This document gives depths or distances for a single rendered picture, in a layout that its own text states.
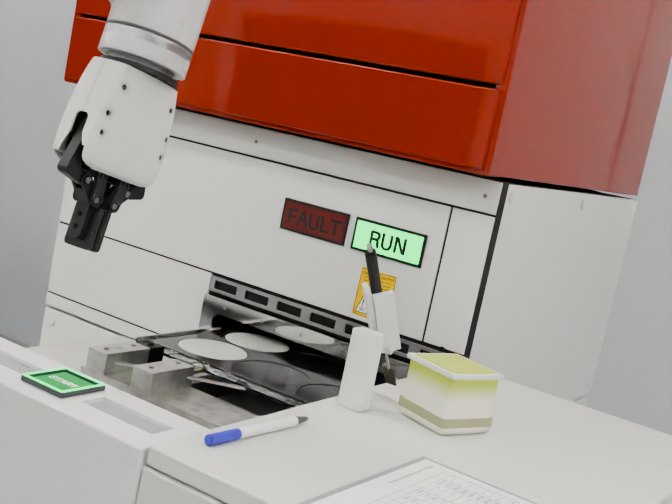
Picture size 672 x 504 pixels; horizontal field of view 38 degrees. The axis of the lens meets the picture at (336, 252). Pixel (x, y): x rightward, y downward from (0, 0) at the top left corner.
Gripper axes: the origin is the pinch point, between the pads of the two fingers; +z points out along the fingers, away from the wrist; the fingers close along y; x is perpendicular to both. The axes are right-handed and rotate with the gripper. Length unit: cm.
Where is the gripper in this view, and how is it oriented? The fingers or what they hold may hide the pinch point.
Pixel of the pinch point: (87, 227)
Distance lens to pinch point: 93.4
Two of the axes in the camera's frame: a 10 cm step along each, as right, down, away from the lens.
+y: -4.7, -1.9, -8.6
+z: -3.0, 9.5, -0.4
